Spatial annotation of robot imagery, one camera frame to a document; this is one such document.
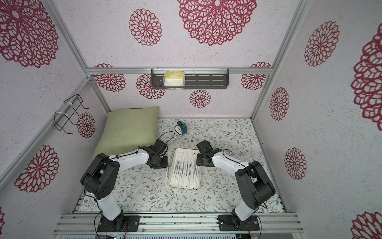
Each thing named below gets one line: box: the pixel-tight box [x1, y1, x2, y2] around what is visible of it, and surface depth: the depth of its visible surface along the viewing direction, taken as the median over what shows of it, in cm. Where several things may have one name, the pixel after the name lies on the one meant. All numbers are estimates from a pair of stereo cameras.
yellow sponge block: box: [163, 70, 186, 90], surface depth 92 cm
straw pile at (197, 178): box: [195, 165, 200, 190], surface depth 89 cm
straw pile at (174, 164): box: [169, 149, 179, 187], surface depth 94 cm
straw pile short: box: [177, 152, 185, 189], surface depth 92 cm
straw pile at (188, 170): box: [185, 153, 191, 189], surface depth 92 cm
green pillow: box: [92, 106, 161, 160], surface depth 97 cm
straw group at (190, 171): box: [188, 153, 193, 190], surface depth 92 cm
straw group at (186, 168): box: [183, 152, 189, 189], surface depth 92 cm
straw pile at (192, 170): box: [190, 152, 196, 190], surface depth 93 cm
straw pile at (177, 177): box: [175, 152, 182, 188], surface depth 92 cm
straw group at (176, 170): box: [172, 152, 180, 188], surface depth 92 cm
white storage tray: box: [165, 148, 202, 191], surface depth 92 cm
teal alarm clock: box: [174, 120, 188, 136], surface depth 108 cm
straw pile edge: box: [169, 148, 177, 187], surface depth 92 cm
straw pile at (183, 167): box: [180, 152, 187, 189], surface depth 92 cm
